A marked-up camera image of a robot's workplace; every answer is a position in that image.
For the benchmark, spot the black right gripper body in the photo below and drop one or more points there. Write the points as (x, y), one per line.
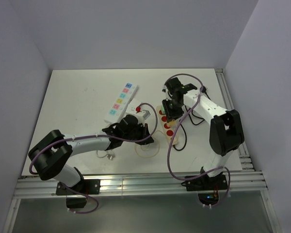
(173, 110)

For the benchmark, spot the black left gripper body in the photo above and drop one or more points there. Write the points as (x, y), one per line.
(139, 130)

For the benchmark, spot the white multicolour power strip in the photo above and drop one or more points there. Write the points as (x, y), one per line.
(116, 112)

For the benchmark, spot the beige red power strip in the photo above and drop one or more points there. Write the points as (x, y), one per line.
(168, 132)

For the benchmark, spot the yellow usb charger plug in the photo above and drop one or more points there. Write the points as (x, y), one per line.
(171, 123)

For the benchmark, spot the white cube socket adapter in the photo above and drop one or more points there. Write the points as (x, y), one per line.
(131, 108)

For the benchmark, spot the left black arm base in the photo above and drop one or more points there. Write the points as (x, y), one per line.
(78, 196)

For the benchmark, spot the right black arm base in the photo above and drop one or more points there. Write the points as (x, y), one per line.
(217, 187)

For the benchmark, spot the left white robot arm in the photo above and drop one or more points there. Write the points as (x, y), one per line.
(49, 157)

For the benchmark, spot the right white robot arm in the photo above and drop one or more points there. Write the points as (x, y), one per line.
(226, 131)

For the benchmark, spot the white charger block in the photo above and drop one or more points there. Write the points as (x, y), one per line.
(135, 102)

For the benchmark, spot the aluminium right rail frame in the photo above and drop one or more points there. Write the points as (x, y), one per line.
(235, 124)

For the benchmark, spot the aluminium rail frame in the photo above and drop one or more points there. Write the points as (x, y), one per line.
(139, 184)
(235, 124)

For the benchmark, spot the aluminium front rail frame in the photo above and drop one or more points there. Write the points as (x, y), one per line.
(139, 184)

